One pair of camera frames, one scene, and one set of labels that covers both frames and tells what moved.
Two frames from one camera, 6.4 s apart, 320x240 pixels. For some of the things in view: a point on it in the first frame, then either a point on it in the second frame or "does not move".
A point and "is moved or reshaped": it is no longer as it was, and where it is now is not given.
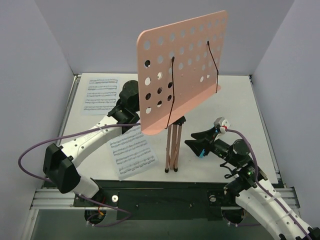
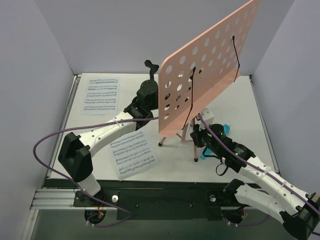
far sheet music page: x=101 y=94 does not move
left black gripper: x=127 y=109 to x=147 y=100
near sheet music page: x=132 y=152 does not move
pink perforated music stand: x=179 y=66 is moved or reshaped
